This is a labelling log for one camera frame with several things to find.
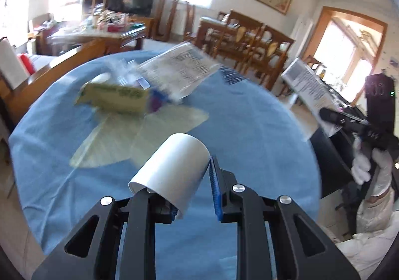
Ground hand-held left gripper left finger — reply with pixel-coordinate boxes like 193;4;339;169
31;190;179;280

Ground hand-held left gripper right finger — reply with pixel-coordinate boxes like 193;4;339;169
209;155;360;280

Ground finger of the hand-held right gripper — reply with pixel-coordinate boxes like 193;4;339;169
319;108;372;132

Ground grey printed carton box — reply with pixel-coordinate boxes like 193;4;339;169
280;57;345;138

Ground white paper cup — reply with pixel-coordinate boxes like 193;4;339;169
128;132;211;219

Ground black trash bin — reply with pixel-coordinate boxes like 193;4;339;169
309;126;373;199

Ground person's right forearm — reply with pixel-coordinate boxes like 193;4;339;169
355;187;395;234

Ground person's right hand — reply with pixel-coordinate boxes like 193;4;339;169
351;137;394;197

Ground blue tablecloth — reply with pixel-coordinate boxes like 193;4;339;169
9;50;323;280

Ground wooden balcony doorway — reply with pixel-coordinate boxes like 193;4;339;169
312;6;389;107

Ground wooden dining chair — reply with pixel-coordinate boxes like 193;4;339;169
242;25;296;91
214;10;265;66

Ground cream paper sheet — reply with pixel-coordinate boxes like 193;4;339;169
69;105;209;169

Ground small clear plastic wrapper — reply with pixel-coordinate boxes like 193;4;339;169
219;66;250;85

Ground clear printed plastic bag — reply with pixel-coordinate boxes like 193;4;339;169
137;42;220;103

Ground person's white clothing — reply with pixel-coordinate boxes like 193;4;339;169
324;224;399;280

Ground wooden dining table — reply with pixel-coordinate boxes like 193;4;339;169
198;16;264;61

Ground crumpled clear plastic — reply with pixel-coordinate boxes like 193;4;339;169
104;59;139;82

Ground tall wooden console table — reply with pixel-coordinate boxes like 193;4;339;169
154;0;196;43

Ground wooden sofa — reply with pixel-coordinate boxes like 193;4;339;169
0;35;107;126

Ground wooden coffee table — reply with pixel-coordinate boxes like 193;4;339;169
49;23;148;57

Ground clutter pile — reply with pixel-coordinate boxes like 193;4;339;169
82;8;146;33

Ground red cushion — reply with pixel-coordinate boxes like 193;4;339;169
17;53;37;75

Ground black flat television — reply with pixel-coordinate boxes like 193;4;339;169
107;0;156;18

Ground white cushion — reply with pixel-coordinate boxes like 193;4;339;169
0;37;31;89

